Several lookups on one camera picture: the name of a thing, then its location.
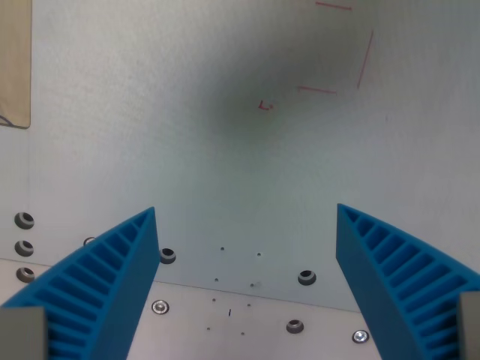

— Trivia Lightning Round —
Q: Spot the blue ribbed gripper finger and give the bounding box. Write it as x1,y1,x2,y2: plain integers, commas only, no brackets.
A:
335,203,480,360
0,206,158,360

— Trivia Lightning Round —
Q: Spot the light wooden board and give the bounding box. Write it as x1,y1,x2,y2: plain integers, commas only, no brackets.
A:
0,0,33,130

